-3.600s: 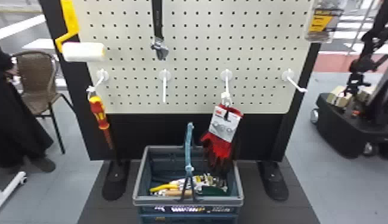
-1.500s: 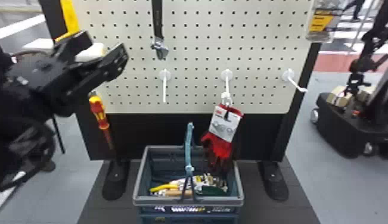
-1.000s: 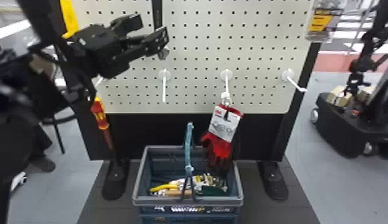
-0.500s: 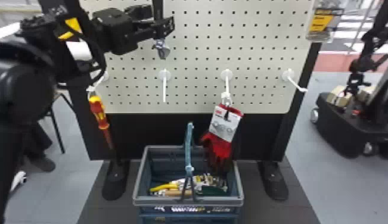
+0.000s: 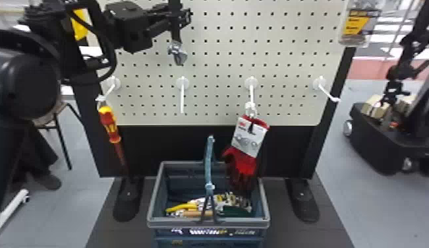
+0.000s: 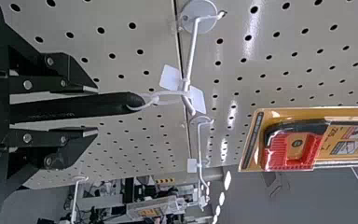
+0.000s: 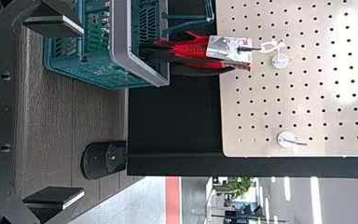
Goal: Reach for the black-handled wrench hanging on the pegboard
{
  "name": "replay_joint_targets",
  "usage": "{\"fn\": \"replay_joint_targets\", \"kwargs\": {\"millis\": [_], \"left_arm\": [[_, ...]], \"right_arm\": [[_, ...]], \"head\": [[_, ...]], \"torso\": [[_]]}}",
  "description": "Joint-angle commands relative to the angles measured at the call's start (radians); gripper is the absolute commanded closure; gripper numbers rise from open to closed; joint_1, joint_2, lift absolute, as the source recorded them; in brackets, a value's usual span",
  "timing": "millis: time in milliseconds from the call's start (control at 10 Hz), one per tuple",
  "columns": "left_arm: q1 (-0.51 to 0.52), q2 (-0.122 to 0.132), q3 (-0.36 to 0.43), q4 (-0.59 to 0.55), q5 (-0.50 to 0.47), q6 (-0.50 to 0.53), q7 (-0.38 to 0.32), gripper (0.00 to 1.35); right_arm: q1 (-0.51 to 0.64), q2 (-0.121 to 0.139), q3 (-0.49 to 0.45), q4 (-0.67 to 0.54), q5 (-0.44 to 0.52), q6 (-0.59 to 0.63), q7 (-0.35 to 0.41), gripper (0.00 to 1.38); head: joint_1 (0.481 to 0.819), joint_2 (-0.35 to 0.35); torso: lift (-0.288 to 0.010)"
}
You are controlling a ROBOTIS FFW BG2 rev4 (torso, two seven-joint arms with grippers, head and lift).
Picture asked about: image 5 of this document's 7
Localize white pegboard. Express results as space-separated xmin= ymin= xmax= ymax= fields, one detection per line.
xmin=71 ymin=0 xmax=358 ymax=223

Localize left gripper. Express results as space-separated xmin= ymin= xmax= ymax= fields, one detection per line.
xmin=121 ymin=3 xmax=194 ymax=55

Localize red and yellow screwdriver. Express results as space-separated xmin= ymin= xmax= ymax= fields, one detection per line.
xmin=97 ymin=105 xmax=129 ymax=175

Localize yellow handled pliers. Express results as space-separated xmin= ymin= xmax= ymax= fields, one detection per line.
xmin=165 ymin=202 xmax=199 ymax=214

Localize black chair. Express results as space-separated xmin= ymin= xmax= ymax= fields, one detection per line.
xmin=31 ymin=100 xmax=82 ymax=171

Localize black cable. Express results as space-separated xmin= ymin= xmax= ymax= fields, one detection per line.
xmin=63 ymin=0 xmax=119 ymax=84

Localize blue basket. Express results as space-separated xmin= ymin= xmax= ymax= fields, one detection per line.
xmin=146 ymin=135 xmax=272 ymax=248

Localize yellow carded tool packet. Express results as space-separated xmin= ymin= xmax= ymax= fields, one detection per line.
xmin=337 ymin=0 xmax=383 ymax=48

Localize red gloves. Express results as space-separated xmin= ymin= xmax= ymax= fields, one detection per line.
xmin=221 ymin=115 xmax=271 ymax=199

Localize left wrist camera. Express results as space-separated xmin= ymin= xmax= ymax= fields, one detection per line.
xmin=103 ymin=1 xmax=149 ymax=35

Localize black handled silver wrench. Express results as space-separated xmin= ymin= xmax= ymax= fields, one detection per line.
xmin=166 ymin=0 xmax=188 ymax=67

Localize yellow tool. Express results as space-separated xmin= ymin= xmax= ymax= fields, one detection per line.
xmin=70 ymin=8 xmax=90 ymax=42

